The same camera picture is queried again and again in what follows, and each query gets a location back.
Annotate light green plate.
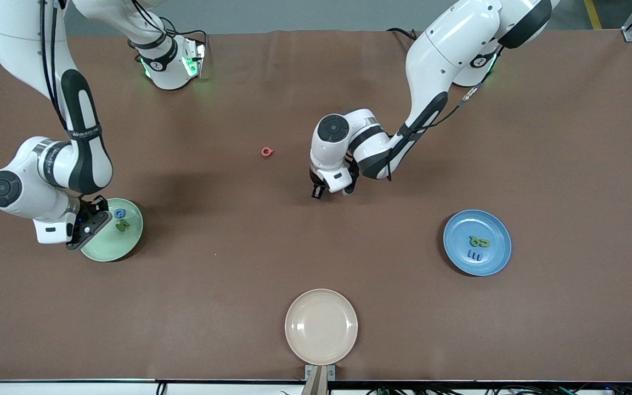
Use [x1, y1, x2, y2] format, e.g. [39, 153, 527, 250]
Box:
[80, 198, 144, 262]

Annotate beige plate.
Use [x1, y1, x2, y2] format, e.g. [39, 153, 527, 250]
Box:
[284, 289, 359, 366]

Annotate blue plate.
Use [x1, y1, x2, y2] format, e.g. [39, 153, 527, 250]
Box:
[442, 209, 512, 277]

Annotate tan post with metal bracket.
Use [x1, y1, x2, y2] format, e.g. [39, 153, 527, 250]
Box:
[305, 365, 336, 395]

